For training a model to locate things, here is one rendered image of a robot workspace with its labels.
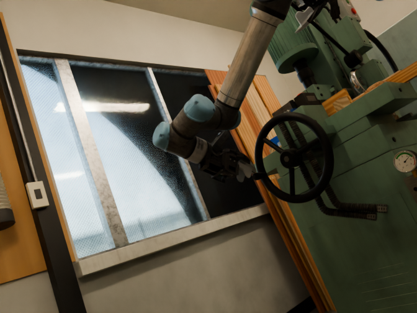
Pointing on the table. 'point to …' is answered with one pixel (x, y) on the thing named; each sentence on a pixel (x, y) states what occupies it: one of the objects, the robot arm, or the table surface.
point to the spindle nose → (304, 72)
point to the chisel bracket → (320, 91)
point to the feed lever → (354, 59)
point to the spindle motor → (290, 43)
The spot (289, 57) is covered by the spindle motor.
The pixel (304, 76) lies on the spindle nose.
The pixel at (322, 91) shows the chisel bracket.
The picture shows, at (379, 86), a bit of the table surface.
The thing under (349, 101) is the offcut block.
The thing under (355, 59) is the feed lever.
